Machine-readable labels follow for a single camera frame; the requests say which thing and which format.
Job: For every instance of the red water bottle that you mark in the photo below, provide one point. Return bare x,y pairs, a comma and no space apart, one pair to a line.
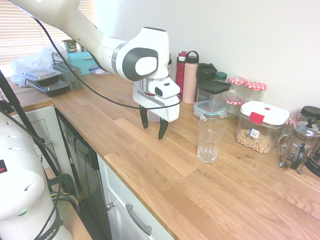
180,75

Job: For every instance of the window blinds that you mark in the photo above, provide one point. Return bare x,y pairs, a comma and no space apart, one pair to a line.
22,30

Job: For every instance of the clear drinking glass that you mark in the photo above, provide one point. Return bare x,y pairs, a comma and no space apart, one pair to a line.
211,150

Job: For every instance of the jar with black lid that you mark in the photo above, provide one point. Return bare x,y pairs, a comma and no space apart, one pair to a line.
311,111

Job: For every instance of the brown paper cup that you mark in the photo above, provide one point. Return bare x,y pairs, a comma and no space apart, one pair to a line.
83,48

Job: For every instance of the white plastic bag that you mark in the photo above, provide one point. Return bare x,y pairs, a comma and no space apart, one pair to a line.
32,60

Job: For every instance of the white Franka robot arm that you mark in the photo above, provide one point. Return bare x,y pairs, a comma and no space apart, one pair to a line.
100,47

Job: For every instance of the teal box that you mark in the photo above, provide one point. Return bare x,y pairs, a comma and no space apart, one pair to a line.
77,62

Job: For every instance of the jar with green lid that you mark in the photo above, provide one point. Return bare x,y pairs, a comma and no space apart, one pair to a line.
221,75

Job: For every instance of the clear canister square dark lid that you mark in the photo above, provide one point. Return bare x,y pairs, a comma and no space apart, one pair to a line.
213,86

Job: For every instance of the glass french press chrome frame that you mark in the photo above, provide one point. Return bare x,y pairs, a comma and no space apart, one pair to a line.
306,132

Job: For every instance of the small jar red checked lid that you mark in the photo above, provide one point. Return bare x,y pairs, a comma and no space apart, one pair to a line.
233,101

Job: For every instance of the pink water bottle black cap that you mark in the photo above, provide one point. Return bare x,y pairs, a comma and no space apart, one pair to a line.
189,85

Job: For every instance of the black dishwasher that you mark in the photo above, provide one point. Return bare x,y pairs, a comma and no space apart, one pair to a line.
87,180

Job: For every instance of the black takeout container clear lid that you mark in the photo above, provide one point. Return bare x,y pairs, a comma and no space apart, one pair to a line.
52,88
41,75

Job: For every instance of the cereal container white lid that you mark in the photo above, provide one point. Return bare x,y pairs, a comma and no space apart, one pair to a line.
260,137

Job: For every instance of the black shaker bottle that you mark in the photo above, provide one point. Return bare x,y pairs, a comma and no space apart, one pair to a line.
206,72

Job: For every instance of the grey cutlery basket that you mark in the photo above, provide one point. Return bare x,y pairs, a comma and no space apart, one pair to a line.
73,82

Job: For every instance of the glass food container teal lid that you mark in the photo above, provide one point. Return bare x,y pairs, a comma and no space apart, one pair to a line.
208,110

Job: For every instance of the glass jar red checked lid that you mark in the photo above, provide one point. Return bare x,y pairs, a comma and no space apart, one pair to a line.
255,86
237,80

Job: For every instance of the black tripod leg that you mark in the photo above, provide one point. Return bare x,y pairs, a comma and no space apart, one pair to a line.
13,96

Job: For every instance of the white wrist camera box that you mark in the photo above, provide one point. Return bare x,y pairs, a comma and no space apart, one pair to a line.
165,88

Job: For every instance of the silver cabinet knob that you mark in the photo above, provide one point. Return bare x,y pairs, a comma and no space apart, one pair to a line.
110,205

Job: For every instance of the clear zip bag blue seal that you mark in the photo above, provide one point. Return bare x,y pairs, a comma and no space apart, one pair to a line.
96,71

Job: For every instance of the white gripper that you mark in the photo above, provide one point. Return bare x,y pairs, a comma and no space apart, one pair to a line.
165,110

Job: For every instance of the green paper cup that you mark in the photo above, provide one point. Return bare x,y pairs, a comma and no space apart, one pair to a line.
70,46

